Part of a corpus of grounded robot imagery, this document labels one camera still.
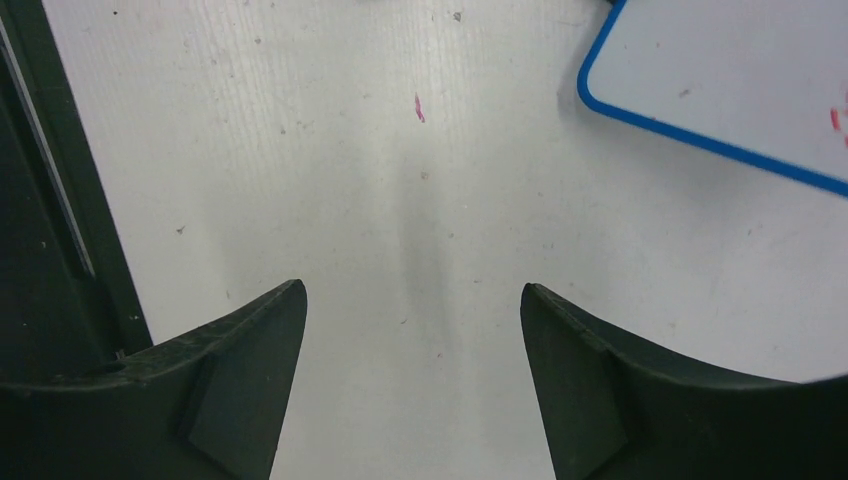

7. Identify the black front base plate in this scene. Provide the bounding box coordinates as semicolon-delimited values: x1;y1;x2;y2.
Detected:
1;1;153;383

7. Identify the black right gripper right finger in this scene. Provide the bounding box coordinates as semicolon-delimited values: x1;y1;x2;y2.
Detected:
520;283;847;479

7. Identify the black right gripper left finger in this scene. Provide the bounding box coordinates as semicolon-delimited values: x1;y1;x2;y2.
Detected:
1;279;308;479

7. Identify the blue framed whiteboard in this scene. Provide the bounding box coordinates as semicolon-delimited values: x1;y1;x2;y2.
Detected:
577;1;847;196

